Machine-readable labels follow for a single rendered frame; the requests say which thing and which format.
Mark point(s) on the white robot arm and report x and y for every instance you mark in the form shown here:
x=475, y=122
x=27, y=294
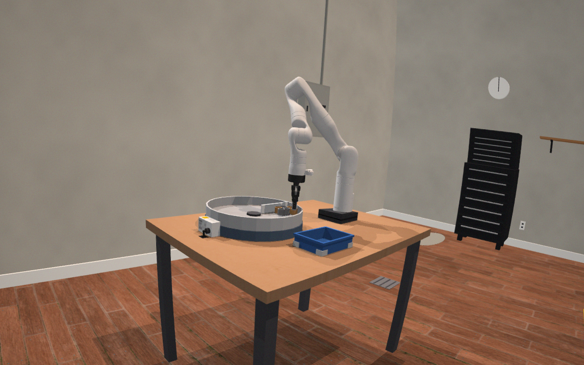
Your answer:
x=347, y=155

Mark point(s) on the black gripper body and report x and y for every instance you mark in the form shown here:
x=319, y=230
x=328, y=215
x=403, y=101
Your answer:
x=296, y=179

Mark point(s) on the blue crate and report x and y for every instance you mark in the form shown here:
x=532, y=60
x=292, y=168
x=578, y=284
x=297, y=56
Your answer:
x=323, y=241

